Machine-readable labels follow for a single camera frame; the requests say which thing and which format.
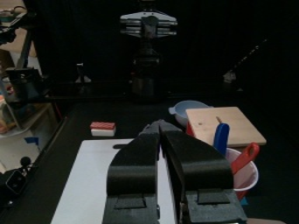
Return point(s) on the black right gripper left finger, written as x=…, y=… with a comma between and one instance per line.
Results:
x=132, y=175

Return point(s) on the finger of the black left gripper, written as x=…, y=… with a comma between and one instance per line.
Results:
x=154, y=27
x=145, y=27

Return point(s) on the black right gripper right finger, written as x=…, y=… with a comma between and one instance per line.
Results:
x=202, y=172

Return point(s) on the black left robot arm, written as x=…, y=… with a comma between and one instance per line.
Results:
x=146, y=81

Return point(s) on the white cutting board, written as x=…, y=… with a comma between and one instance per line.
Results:
x=86, y=180

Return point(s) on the red and white toy sushi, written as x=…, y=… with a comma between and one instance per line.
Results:
x=103, y=129

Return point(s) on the red cup with white inside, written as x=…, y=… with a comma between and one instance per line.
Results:
x=247, y=178

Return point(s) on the red plastic utensil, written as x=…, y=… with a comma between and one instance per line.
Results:
x=245, y=157

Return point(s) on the blue plastic utensil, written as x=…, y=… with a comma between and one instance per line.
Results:
x=221, y=137

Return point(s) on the blue tape square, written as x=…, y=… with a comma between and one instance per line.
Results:
x=243, y=201

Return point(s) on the wooden box with red sides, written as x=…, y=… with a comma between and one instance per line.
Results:
x=238, y=125

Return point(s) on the brown wooden tray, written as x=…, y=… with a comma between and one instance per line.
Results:
x=266, y=221

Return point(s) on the blue tape strip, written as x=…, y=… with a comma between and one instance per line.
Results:
x=32, y=140

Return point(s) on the black microphone device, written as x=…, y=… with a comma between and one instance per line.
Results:
x=18, y=178

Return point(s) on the white shelf rack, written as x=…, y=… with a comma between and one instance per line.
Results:
x=23, y=122

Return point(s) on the black tripod stand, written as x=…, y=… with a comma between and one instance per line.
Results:
x=23, y=81

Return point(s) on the grey metal frame bracket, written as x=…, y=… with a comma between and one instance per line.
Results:
x=82, y=74
x=230, y=77

